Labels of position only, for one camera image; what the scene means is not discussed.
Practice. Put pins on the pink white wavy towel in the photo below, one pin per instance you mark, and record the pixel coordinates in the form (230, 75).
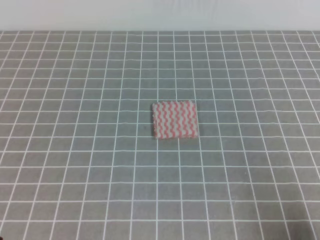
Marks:
(175, 120)

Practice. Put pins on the grey grid tablecloth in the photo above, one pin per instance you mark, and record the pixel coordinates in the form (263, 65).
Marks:
(78, 155)

